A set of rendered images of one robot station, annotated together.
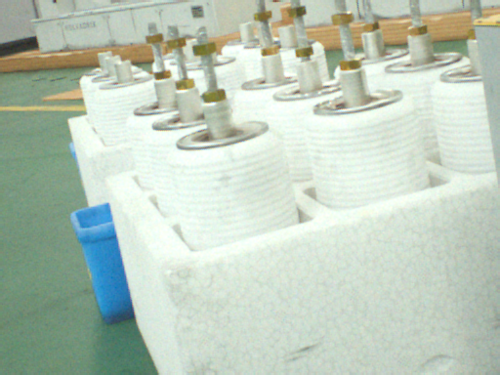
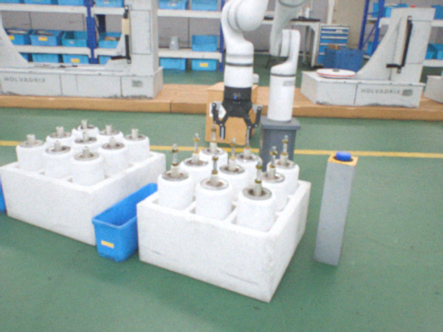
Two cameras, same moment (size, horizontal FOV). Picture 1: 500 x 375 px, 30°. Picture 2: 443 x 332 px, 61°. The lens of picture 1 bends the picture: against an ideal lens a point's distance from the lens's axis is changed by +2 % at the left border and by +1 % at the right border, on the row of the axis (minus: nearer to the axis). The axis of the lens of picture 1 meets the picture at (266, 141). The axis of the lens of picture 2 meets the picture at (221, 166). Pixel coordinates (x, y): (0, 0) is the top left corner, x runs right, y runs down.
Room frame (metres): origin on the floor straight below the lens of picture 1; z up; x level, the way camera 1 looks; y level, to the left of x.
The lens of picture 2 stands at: (0.27, 0.75, 0.64)
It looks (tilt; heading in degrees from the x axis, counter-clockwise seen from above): 21 degrees down; 308
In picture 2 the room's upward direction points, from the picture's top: 2 degrees clockwise
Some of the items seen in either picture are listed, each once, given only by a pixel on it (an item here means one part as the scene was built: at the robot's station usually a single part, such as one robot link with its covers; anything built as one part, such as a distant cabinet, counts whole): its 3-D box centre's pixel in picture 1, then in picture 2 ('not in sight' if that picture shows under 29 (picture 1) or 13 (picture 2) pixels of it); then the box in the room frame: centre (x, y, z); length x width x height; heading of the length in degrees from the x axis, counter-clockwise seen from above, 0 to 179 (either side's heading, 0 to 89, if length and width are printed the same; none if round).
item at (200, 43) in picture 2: not in sight; (204, 43); (4.08, -3.57, 0.36); 0.50 x 0.38 x 0.21; 130
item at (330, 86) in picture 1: (312, 91); (232, 169); (0.87, -0.05, 0.25); 0.08 x 0.08 x 0.01
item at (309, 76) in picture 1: (309, 77); (232, 165); (0.87, -0.05, 0.26); 0.02 x 0.02 x 0.03
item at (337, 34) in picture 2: not in sight; (327, 46); (2.99, -5.41, 0.35); 0.59 x 0.47 x 0.69; 130
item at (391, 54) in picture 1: (375, 58); (213, 151); (1.01, -0.14, 0.25); 0.08 x 0.08 x 0.01
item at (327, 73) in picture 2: not in sight; (335, 73); (1.51, -2.27, 0.29); 0.30 x 0.30 x 0.06
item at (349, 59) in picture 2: not in sight; (341, 62); (2.37, -4.55, 0.19); 0.50 x 0.41 x 0.37; 134
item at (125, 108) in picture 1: (141, 146); (89, 184); (1.26, 0.17, 0.16); 0.10 x 0.10 x 0.18
